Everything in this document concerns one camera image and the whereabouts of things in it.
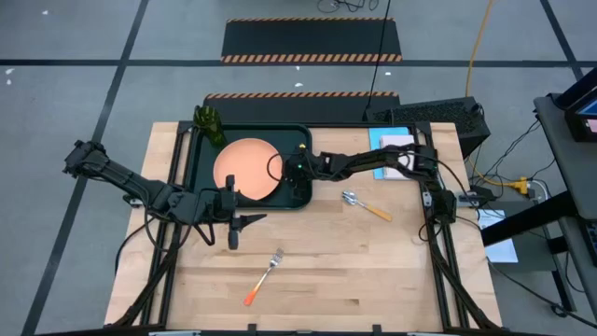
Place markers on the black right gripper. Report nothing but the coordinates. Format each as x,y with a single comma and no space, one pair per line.
303,168

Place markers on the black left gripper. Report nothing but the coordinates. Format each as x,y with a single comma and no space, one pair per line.
219,205

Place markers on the orange round plate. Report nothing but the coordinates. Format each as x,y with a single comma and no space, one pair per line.
247,168

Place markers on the green ribbed glass cup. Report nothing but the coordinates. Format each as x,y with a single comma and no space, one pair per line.
210,128

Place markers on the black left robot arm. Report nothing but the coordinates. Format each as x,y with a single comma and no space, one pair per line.
135,184

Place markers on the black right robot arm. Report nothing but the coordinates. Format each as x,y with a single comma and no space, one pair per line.
364,163

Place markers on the dark green plastic tray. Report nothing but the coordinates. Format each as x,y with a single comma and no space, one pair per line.
200,163

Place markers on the black hazard-striped floor mat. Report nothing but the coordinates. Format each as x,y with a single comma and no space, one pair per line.
308,39
289,109

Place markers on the pink spiral notebook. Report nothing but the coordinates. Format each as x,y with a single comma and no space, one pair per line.
396,140

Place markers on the white paper sheet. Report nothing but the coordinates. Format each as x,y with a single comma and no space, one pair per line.
503,249

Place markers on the black desk leg beam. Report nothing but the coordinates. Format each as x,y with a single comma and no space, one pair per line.
527,228

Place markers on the grey side desk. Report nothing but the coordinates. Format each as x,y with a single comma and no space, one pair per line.
569,163

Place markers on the black laptop computer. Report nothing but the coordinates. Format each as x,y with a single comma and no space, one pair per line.
580,126

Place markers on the black keyboard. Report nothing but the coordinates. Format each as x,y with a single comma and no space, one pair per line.
592,242

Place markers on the black metal rig frame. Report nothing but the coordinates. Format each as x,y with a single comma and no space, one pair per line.
443,280

